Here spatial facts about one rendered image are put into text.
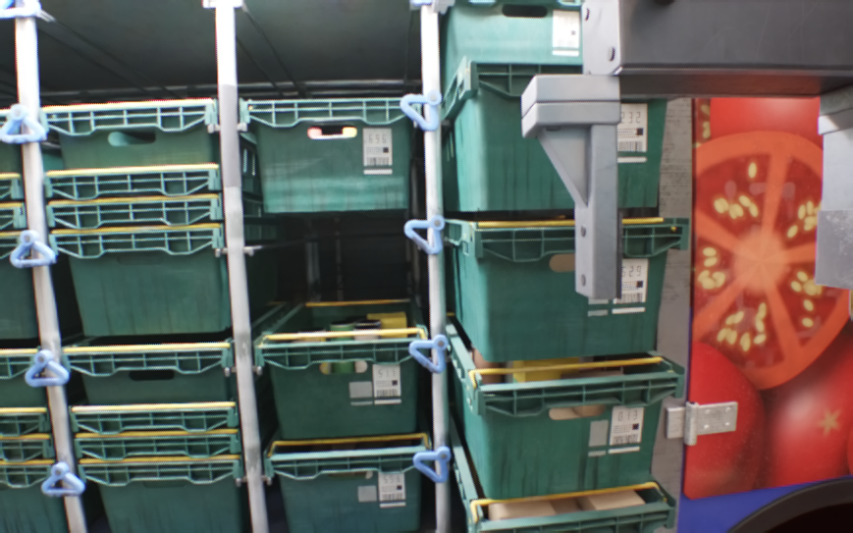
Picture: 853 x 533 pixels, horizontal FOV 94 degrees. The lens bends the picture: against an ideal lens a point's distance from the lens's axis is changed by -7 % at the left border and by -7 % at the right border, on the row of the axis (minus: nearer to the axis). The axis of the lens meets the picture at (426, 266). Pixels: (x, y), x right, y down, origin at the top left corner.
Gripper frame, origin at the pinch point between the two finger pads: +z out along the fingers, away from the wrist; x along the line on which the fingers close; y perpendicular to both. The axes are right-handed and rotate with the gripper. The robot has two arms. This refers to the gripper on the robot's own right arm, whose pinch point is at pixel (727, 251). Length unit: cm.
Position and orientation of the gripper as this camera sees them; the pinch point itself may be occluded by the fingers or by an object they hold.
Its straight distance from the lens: 25.7
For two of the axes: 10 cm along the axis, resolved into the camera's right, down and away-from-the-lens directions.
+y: -0.2, 0.9, -10.0
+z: 0.3, 10.0, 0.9
